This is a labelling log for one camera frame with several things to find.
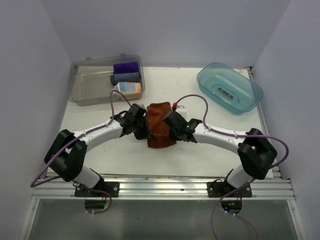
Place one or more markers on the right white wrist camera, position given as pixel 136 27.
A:
pixel 180 109

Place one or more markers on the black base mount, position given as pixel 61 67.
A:
pixel 110 187
pixel 219 188

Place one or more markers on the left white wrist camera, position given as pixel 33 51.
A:
pixel 143 106

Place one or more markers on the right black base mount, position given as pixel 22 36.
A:
pixel 219 188

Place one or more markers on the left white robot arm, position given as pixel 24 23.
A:
pixel 67 154

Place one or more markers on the aluminium mounting rail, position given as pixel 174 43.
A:
pixel 140 187

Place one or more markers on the label inside teal bin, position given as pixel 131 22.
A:
pixel 224 94

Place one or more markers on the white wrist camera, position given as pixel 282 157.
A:
pixel 180 109
pixel 143 106

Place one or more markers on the teal transparent plastic bin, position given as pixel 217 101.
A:
pixel 247 94

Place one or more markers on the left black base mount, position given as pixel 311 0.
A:
pixel 110 187

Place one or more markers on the grey transparent plastic bin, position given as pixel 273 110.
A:
pixel 90 79

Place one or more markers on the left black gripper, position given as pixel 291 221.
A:
pixel 145 134

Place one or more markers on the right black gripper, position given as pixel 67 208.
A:
pixel 173 136

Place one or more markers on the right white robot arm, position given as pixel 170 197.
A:
pixel 255 152

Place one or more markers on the brown towel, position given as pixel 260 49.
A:
pixel 159 130

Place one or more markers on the colourful polka dot towel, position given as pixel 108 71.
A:
pixel 131 90

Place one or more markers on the purple rolled towel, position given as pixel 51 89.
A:
pixel 125 68

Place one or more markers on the grey-blue rolled towel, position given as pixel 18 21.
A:
pixel 133 77

